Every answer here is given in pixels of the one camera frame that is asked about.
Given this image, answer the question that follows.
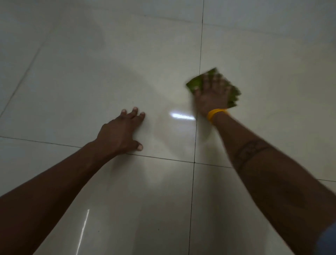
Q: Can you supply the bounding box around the person's left hand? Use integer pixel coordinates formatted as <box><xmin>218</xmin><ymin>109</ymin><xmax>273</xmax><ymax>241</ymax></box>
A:
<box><xmin>94</xmin><ymin>106</ymin><xmax>146</xmax><ymax>158</ymax></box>

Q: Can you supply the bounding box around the person's right hand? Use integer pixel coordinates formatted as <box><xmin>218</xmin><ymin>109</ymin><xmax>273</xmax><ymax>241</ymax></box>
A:
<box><xmin>193</xmin><ymin>73</ymin><xmax>233</xmax><ymax>118</ymax></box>

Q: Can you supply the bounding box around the green cleaning cloth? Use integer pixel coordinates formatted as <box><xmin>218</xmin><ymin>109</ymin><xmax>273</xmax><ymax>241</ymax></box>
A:
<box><xmin>186</xmin><ymin>67</ymin><xmax>241</xmax><ymax>109</ymax></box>

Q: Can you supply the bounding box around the person's right forearm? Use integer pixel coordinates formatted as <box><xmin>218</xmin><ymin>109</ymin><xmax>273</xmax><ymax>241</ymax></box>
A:
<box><xmin>212</xmin><ymin>112</ymin><xmax>336</xmax><ymax>255</ymax></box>

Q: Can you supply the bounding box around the person's left forearm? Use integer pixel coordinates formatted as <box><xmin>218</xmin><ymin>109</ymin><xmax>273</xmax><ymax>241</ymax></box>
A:
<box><xmin>0</xmin><ymin>142</ymin><xmax>116</xmax><ymax>255</ymax></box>

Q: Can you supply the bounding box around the yellow thread wristband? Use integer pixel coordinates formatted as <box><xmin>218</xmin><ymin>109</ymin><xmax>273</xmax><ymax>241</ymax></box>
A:
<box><xmin>207</xmin><ymin>108</ymin><xmax>229</xmax><ymax>124</ymax></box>

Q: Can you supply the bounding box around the light blue shirt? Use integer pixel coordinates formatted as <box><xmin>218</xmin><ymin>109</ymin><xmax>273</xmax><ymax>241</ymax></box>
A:
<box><xmin>314</xmin><ymin>223</ymin><xmax>336</xmax><ymax>255</ymax></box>

